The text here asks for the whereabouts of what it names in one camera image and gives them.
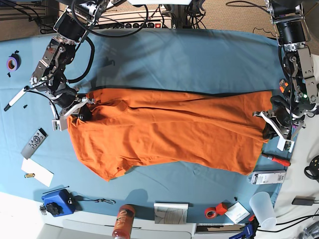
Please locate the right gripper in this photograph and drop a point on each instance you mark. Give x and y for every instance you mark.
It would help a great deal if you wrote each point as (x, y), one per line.
(79, 109)

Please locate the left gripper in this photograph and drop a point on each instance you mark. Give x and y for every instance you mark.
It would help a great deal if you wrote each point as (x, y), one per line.
(280, 124)

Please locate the orange t-shirt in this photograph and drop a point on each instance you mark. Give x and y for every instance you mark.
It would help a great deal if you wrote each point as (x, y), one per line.
(142, 127)

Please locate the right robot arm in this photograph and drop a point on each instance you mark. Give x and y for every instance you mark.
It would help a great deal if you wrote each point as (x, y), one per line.
(48, 77)

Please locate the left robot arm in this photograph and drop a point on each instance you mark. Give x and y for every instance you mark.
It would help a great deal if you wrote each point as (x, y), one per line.
(300, 90)

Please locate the red screwdriver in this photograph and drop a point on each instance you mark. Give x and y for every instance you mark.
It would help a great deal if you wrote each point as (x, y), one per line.
(281, 161)

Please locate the packaged bit set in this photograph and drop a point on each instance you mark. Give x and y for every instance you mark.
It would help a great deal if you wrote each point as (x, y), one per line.
(267, 177)

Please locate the orange utility knife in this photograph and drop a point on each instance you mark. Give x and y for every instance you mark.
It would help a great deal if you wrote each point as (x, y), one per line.
(284, 86)

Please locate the grey remote control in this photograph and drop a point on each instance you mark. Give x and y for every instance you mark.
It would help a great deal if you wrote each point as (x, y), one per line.
(34, 143)

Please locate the blue table cloth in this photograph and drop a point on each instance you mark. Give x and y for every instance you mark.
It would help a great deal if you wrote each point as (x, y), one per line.
(198, 61)

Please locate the white marker pen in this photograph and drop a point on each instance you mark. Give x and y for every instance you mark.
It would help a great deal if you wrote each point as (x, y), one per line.
(16, 98)

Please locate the translucent plastic cup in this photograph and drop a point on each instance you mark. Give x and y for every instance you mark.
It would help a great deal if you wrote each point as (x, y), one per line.
(263, 210)

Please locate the black power adapter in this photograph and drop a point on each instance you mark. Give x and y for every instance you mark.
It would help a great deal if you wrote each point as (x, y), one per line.
(303, 201)

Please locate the white paper sheet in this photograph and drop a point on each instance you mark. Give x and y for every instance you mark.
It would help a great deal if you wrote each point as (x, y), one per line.
(42, 175)

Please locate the yellow AA battery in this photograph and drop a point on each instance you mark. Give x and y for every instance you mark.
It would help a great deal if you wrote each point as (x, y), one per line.
(31, 175)

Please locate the white card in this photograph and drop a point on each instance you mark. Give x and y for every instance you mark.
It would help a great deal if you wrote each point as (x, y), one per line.
(236, 213)

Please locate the purple tape roll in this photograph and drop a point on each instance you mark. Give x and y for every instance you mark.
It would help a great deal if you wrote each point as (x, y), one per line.
(13, 62)

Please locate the small red cube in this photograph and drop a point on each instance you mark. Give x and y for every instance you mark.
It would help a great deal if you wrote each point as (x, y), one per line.
(221, 209)

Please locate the blue box with knob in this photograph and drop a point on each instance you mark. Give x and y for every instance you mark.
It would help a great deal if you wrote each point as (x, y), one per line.
(59, 203)

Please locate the red tape roll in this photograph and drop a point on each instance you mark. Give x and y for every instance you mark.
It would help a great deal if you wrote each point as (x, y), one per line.
(210, 213)

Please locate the blue clamp at bottom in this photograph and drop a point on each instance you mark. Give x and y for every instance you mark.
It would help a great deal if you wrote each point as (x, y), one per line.
(249, 230)

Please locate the black power strip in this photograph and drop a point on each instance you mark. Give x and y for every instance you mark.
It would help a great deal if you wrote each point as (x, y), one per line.
(151, 24)

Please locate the orange drink bottle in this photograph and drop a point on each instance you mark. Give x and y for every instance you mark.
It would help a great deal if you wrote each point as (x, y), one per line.
(124, 222)

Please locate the grey notebook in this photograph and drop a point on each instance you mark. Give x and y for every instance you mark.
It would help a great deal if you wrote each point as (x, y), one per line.
(170, 213)

